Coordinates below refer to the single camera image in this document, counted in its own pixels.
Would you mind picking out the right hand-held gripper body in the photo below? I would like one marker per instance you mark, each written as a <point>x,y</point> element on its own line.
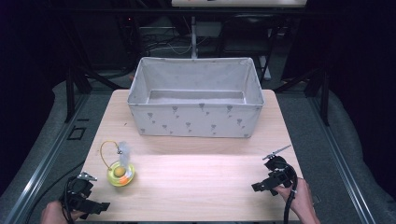
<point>277,179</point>

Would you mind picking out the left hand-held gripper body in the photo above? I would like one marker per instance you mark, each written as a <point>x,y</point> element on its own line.
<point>81,194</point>

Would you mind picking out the yellow-green cat toy with feather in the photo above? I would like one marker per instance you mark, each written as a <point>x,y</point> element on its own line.
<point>120,177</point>

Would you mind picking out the grey printed fabric storage box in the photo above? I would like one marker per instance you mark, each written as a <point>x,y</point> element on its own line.
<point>199,119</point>

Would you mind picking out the person's right hand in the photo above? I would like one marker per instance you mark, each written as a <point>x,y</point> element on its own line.
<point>299,196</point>

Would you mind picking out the person's left hand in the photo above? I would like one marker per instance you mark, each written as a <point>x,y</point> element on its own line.
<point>52,213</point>

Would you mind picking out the aluminium floor rail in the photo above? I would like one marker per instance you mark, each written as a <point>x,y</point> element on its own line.
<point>342,161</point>
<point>46,161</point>

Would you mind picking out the black metal frame leg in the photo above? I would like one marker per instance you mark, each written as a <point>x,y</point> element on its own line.
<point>70,96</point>

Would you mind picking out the white metal post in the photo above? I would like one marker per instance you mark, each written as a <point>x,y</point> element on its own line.
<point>194,37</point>

